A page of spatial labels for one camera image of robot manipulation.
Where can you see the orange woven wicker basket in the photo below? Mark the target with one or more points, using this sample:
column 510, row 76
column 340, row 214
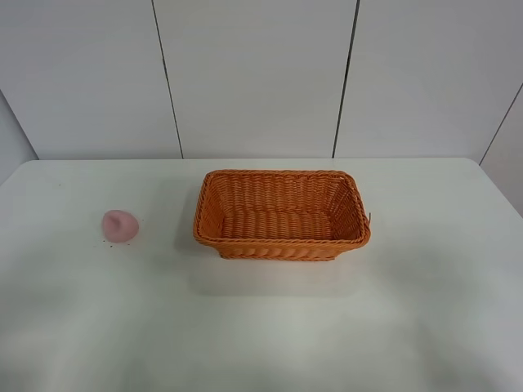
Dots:
column 284, row 215

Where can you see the pink peach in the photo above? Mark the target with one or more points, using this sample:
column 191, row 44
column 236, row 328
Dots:
column 119, row 226

